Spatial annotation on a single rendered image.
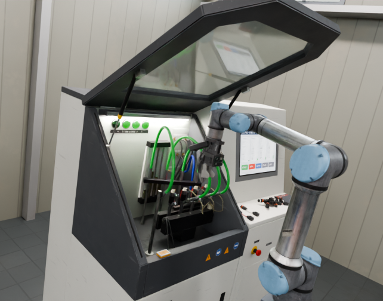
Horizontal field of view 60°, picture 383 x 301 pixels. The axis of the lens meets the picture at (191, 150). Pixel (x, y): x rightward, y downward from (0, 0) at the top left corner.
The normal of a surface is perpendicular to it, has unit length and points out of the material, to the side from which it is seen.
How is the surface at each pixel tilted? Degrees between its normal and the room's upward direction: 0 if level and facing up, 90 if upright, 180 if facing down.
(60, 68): 90
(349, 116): 90
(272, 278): 97
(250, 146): 76
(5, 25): 90
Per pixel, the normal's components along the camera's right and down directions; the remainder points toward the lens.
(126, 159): 0.67, 0.29
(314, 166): -0.74, -0.11
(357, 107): -0.64, 0.07
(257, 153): 0.69, 0.06
